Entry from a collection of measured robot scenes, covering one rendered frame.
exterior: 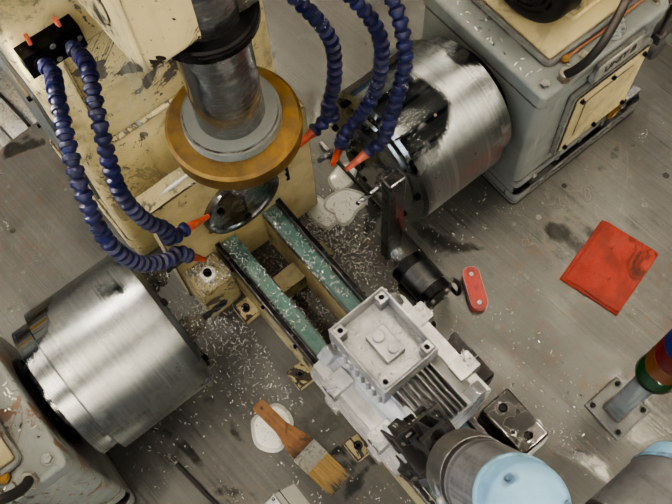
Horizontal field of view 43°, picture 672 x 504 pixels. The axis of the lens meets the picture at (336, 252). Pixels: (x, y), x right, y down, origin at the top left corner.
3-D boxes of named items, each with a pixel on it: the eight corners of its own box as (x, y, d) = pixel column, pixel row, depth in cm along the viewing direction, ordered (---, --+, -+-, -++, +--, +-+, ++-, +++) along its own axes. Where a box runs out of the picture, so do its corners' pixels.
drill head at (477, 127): (296, 173, 157) (282, 96, 134) (464, 51, 166) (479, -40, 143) (385, 271, 148) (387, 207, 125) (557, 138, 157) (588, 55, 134)
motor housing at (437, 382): (313, 390, 140) (304, 356, 123) (401, 317, 144) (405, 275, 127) (395, 486, 134) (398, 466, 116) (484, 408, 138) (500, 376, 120)
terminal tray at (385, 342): (328, 346, 127) (326, 330, 120) (383, 301, 129) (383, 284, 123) (382, 407, 123) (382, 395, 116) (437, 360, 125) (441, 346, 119)
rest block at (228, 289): (193, 295, 160) (180, 271, 149) (224, 273, 162) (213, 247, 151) (212, 319, 158) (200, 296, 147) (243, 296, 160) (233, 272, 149)
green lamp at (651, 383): (627, 370, 128) (635, 362, 124) (655, 345, 129) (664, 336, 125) (657, 401, 126) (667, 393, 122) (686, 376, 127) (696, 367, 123)
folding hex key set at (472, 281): (459, 271, 160) (460, 267, 158) (476, 268, 160) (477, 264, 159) (472, 315, 157) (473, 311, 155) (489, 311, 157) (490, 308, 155)
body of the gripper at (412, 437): (421, 393, 111) (461, 411, 99) (457, 444, 113) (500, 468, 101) (375, 430, 109) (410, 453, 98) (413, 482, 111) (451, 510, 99)
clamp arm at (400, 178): (377, 250, 141) (378, 176, 118) (391, 239, 142) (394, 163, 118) (391, 265, 140) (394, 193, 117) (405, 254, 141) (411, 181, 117)
